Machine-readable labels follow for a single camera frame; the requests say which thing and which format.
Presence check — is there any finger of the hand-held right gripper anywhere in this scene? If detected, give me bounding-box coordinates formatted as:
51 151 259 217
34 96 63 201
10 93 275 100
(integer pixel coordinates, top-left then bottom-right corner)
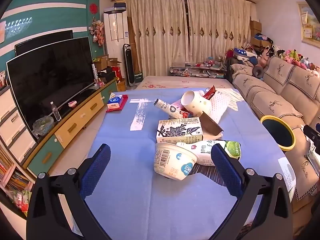
303 122 320 142

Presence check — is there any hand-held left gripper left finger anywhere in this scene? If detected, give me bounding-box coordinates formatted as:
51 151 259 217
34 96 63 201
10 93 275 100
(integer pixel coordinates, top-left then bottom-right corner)
26 144 112 240

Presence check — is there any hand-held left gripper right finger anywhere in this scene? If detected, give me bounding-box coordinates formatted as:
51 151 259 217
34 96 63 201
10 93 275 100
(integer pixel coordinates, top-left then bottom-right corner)
211 144 293 240

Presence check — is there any white bottle with green label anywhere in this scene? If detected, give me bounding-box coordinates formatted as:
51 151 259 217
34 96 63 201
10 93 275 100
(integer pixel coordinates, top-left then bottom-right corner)
176 140 242 167

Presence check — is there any dark bin with yellow rim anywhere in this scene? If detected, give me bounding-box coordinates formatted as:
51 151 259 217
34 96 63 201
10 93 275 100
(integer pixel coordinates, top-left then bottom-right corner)
260 115 296 151

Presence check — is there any floral print tea carton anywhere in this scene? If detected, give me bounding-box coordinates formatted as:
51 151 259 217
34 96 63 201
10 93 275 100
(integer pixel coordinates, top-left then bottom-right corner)
156 117 203 144

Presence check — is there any pink milk carton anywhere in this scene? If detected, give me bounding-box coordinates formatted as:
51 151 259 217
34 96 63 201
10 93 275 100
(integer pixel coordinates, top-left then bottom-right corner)
171 99 190 118

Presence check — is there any green and yellow tv cabinet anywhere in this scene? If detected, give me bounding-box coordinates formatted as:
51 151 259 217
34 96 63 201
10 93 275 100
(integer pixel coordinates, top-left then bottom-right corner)
26 77 118 178

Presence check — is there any beige sofa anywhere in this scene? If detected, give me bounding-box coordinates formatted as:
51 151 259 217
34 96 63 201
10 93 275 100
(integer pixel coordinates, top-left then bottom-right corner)
229 56 320 213

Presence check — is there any white yogurt bowl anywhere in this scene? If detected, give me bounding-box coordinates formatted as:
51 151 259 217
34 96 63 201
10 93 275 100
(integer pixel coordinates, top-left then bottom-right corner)
154 142 198 181

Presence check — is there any white towel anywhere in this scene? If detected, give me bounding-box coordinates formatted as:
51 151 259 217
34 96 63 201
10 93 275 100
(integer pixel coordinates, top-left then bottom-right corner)
200 89 233 124

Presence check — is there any red cloth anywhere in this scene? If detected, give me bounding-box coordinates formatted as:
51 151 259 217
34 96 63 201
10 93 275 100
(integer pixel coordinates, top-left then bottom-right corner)
106 94 129 113

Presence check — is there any glass ashtray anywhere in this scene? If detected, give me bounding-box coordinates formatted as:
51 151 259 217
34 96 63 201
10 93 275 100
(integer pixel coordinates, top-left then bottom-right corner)
32 116 54 137

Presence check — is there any clear water bottle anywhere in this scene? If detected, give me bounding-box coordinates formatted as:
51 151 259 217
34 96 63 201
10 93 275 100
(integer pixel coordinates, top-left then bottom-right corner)
50 101 62 122

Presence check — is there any white paper cup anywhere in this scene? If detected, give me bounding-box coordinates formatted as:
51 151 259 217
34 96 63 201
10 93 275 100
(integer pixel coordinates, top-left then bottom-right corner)
180 90 212 117

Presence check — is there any blue tissue pack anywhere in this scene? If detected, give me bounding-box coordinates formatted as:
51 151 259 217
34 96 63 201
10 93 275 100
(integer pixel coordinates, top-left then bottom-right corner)
107 95 123 105

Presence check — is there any red snack packet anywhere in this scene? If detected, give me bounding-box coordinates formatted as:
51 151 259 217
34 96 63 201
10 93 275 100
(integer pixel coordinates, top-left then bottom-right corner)
202 85 216 100

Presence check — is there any pile of plush toys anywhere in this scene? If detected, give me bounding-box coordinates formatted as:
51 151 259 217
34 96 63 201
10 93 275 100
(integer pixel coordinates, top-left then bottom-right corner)
255 44 320 77

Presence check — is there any dark neck pillow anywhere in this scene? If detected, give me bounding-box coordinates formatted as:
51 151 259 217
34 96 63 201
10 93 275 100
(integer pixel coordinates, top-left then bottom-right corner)
252 65 265 78

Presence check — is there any pile of snack bags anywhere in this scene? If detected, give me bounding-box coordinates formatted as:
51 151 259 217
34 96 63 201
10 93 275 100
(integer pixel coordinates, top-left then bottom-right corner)
7 189 32 217

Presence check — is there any shelf of books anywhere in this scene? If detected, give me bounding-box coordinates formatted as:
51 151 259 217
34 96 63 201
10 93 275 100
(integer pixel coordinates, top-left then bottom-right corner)
0 145 33 193

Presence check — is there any white toothpaste tube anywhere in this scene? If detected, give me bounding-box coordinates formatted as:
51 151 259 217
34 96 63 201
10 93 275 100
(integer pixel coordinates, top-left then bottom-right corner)
153 98 185 119

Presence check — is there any white drawer unit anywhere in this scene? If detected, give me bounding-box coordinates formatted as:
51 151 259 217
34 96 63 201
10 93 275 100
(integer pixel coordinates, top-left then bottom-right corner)
0 85 38 165

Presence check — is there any black bag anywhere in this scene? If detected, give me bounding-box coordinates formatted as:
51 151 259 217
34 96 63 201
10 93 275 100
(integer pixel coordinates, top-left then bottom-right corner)
99 66 115 83

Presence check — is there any red box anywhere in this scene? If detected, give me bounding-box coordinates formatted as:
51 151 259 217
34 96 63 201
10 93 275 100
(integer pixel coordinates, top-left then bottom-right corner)
111 66 123 80

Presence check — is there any floral mattress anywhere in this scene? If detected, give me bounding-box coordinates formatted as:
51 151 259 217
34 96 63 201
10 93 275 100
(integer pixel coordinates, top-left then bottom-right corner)
136 76 234 90

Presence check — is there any large curved television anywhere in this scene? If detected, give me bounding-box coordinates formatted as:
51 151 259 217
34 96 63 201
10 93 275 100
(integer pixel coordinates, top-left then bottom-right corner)
6 37 97 138

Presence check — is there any glass coffee table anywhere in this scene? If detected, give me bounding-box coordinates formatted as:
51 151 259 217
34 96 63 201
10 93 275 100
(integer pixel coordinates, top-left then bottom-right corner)
170 62 229 78

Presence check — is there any blue and white bag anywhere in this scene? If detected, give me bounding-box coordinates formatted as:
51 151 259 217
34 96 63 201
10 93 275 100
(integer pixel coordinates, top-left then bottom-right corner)
234 47 248 58

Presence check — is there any open cardboard box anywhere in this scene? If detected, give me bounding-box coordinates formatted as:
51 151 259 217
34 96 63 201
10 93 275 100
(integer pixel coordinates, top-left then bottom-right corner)
94 54 122 72

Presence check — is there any black tower fan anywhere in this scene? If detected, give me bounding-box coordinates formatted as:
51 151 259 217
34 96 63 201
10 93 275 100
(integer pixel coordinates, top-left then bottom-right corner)
122 44 138 90

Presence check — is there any framed picture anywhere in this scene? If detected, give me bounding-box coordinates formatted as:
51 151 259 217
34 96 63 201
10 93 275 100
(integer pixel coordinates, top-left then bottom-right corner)
296 1 320 48

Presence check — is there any stack of cardboard boxes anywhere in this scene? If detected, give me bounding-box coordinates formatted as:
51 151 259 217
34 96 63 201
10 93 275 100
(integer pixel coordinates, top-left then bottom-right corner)
250 20 263 47

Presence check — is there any hanging flower decoration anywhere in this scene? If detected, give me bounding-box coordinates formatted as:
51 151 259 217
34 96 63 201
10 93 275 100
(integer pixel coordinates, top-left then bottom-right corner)
89 17 105 46

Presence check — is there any black flat television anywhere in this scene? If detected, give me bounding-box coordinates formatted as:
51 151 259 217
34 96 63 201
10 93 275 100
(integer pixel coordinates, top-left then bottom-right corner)
14 30 73 57

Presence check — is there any beige embroidered curtain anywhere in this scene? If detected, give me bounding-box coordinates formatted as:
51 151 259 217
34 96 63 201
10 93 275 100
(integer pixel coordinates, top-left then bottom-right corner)
186 0 252 63
124 0 190 77

